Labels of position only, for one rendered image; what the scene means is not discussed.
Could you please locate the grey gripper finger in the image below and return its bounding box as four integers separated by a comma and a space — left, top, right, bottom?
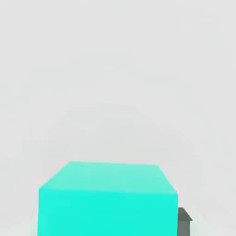
177, 207, 193, 236

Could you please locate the small cyan cube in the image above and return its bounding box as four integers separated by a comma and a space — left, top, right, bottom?
37, 161, 179, 236

